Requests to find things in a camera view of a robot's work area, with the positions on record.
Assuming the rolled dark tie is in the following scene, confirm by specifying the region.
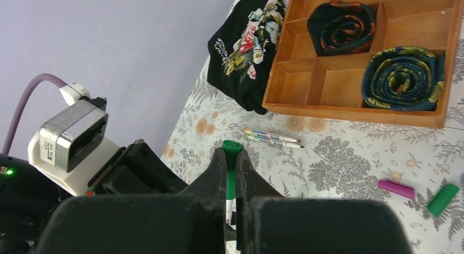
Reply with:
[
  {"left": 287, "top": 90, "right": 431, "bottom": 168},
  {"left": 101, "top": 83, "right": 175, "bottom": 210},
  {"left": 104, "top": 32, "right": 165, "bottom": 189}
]
[
  {"left": 361, "top": 46, "right": 445, "bottom": 111},
  {"left": 306, "top": 2, "right": 376, "bottom": 56}
]

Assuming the wooden compartment tray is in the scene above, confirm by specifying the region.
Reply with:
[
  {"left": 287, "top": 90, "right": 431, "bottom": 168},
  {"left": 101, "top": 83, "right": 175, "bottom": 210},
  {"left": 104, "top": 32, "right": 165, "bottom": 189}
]
[{"left": 263, "top": 0, "right": 463, "bottom": 128}]

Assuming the floral patterned table cover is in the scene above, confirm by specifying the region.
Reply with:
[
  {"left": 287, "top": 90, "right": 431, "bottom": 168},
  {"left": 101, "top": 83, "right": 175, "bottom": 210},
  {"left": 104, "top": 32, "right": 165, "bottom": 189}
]
[{"left": 161, "top": 14, "right": 463, "bottom": 253}]

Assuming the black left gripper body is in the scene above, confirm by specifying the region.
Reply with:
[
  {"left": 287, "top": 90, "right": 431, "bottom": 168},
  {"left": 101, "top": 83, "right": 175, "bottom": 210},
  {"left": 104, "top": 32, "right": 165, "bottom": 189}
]
[{"left": 85, "top": 139, "right": 188, "bottom": 196}]

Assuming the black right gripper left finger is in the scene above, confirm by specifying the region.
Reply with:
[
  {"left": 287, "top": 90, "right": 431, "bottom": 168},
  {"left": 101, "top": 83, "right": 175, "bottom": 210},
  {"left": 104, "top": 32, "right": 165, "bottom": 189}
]
[{"left": 36, "top": 148, "right": 227, "bottom": 253}]

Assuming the rolled dark tie centre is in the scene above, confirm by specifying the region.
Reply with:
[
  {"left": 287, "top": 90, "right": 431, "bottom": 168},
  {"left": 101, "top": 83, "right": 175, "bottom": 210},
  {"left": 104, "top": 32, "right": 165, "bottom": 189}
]
[{"left": 306, "top": 2, "right": 376, "bottom": 56}]

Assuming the black floral cloth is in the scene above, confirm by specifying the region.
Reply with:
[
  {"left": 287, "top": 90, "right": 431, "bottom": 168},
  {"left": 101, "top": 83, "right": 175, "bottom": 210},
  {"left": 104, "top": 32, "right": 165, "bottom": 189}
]
[{"left": 207, "top": 0, "right": 285, "bottom": 115}]

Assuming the rolled dark tie right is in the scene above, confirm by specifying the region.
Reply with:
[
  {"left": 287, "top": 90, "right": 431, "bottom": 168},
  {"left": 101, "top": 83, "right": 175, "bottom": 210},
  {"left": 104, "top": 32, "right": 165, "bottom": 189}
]
[{"left": 361, "top": 46, "right": 445, "bottom": 111}]

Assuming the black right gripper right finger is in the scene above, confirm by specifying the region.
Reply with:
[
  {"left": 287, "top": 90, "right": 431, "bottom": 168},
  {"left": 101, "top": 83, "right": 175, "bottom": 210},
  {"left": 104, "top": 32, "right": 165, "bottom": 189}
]
[{"left": 235, "top": 151, "right": 411, "bottom": 253}]

